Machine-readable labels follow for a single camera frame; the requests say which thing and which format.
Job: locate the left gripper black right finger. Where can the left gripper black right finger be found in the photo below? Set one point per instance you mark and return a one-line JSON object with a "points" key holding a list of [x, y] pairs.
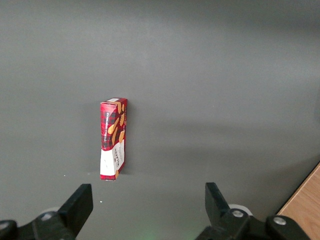
{"points": [[220, 212]]}

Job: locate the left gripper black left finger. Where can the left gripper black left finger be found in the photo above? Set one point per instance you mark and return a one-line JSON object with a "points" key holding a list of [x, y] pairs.
{"points": [[75, 210]]}

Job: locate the red shortbread cookie box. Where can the red shortbread cookie box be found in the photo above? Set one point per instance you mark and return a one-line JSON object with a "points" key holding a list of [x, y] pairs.
{"points": [[113, 140]]}

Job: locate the wooden two-drawer cabinet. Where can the wooden two-drawer cabinet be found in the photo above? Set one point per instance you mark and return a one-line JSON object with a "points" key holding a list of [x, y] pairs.
{"points": [[303, 205]]}

